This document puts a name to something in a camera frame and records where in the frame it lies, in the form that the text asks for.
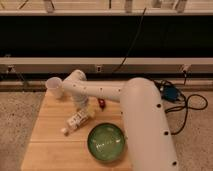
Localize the white plastic bottle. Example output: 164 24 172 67
61 110 90 136

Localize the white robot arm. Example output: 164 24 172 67
62 70 179 171

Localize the green ceramic bowl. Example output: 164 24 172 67
87 123 125 163

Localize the red small object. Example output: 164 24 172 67
98 98 106 109

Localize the wall power outlet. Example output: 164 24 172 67
97 66 102 73

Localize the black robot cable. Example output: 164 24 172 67
153 79 209 136

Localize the black power cable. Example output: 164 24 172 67
111 7 147 74

